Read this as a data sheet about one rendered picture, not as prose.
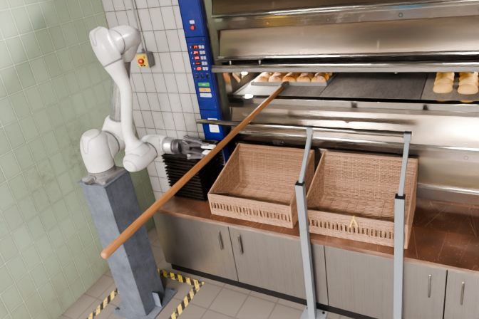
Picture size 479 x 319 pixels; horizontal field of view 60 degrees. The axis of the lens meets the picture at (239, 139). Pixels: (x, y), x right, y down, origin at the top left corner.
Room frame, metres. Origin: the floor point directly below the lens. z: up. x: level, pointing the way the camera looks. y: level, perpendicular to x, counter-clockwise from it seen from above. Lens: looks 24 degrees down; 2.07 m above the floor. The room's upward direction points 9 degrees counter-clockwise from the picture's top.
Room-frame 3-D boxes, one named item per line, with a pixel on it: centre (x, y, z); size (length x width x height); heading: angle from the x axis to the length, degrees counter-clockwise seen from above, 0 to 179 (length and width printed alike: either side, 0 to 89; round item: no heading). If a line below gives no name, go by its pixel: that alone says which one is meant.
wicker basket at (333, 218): (1.97, -0.63, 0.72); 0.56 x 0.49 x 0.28; 60
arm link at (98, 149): (2.17, 0.80, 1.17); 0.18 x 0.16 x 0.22; 156
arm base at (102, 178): (2.15, 0.82, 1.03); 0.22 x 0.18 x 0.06; 148
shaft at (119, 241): (1.90, 0.09, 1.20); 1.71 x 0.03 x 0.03; 150
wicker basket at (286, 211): (2.28, -0.11, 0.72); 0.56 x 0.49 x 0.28; 59
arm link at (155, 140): (2.03, 0.45, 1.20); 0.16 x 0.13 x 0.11; 59
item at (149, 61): (2.95, 0.57, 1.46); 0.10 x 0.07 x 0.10; 59
